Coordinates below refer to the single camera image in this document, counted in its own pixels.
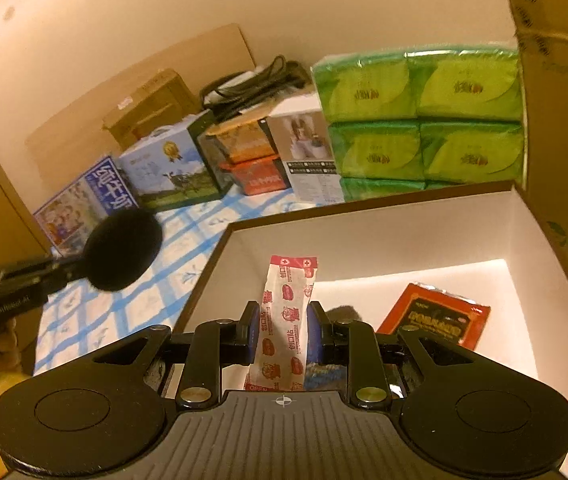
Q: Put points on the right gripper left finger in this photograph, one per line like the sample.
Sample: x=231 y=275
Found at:
x=215 y=345

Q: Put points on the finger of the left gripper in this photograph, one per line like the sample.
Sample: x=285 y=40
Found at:
x=50 y=273

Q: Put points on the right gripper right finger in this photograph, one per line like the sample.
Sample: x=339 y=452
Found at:
x=354 y=346

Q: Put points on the striped knit sock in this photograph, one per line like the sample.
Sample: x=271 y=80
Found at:
x=329 y=376

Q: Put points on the red black foil packet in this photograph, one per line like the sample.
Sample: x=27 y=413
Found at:
x=454 y=318

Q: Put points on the black round fluffy item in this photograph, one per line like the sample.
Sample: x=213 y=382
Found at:
x=121 y=248

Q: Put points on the blue milk carton box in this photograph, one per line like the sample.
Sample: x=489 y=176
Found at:
x=69 y=217

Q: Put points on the blue checked bed sheet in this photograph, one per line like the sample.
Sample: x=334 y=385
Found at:
x=84 y=316

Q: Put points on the brown open storage box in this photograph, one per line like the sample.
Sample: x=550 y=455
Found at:
x=481 y=242

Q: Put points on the milk box with cow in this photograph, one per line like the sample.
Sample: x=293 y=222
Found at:
x=173 y=167

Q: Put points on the stacked orange snack boxes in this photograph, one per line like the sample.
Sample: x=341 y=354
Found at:
x=249 y=154

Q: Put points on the small white product box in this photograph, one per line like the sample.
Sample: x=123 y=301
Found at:
x=299 y=131

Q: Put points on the green tissue pack bundle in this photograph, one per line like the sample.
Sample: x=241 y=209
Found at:
x=409 y=120

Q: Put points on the brown cardboard box at back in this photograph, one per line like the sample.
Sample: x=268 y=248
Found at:
x=162 y=101

